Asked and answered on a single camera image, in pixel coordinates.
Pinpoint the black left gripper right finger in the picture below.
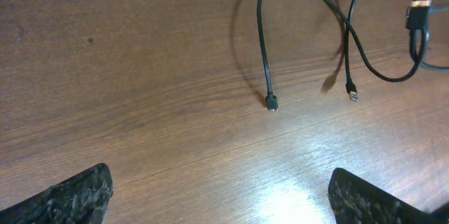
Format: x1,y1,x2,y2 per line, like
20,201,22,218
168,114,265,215
328,168,448,224

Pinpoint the black usb cable bundle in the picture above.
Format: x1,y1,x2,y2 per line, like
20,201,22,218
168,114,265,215
256,0,449,112

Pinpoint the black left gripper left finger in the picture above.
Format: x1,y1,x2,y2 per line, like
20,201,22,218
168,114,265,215
1,163,114,224

